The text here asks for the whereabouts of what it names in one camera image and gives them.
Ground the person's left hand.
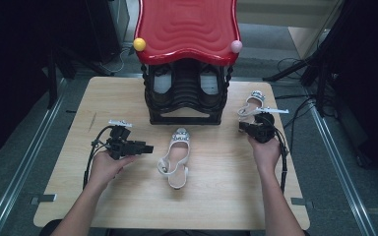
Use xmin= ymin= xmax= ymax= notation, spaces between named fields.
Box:
xmin=87 ymin=149 xmax=138 ymax=192

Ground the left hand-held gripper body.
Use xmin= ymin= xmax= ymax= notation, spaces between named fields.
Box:
xmin=103 ymin=119 xmax=136 ymax=161

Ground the red and black shoe rack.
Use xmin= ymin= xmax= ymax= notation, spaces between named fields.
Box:
xmin=132 ymin=0 xmax=244 ymax=127

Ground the grey table bracket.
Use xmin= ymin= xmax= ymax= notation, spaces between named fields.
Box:
xmin=289 ymin=197 xmax=314 ymax=208
xmin=29 ymin=193 xmax=58 ymax=207

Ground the black metal stand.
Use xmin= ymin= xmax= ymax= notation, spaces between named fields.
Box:
xmin=45 ymin=45 xmax=116 ymax=111

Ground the light wooden panel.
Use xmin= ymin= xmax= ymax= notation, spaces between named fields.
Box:
xmin=287 ymin=25 xmax=343 ymax=61

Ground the person's right hand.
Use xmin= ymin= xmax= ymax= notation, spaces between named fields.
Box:
xmin=247 ymin=135 xmax=283 ymax=176

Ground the black leather shoe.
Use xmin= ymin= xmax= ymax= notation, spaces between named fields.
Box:
xmin=148 ymin=63 xmax=175 ymax=106
xmin=197 ymin=63 xmax=224 ymax=106

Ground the black tripod stand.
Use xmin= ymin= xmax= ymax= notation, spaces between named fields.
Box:
xmin=261 ymin=32 xmax=338 ymax=117

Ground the black floor cable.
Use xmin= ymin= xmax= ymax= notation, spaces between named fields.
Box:
xmin=275 ymin=92 xmax=319 ymax=131

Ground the dark curtain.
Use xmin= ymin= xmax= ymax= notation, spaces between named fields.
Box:
xmin=333 ymin=0 xmax=378 ymax=180
xmin=0 ymin=0 xmax=52 ymax=163

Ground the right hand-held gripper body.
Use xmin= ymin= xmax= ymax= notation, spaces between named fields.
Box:
xmin=245 ymin=106 xmax=290 ymax=145

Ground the person's dark clothing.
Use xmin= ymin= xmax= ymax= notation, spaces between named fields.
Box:
xmin=38 ymin=217 xmax=311 ymax=236

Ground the metal floor rail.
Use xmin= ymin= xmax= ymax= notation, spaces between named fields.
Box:
xmin=308 ymin=101 xmax=378 ymax=236
xmin=0 ymin=78 xmax=69 ymax=236

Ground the dark cabinet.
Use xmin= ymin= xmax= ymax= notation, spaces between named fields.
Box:
xmin=85 ymin=0 xmax=131 ymax=65

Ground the white slingback heel shoe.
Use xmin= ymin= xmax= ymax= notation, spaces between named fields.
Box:
xmin=157 ymin=127 xmax=192 ymax=191
xmin=236 ymin=89 xmax=267 ymax=125

